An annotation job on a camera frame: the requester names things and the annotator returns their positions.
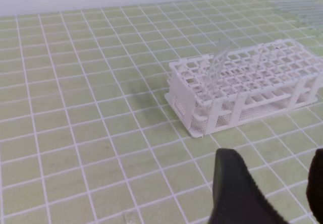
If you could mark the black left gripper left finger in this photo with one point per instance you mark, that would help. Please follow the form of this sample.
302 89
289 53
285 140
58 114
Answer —
236 197

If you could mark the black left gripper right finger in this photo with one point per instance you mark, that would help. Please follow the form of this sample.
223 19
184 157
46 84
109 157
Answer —
314 186

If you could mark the clear glass test tube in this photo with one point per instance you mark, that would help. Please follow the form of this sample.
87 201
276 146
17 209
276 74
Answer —
208 89

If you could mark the white plastic test tube rack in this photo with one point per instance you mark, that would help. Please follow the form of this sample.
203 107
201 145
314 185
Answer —
258 81

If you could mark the green checkered tablecloth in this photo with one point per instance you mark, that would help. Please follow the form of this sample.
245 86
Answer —
87 135

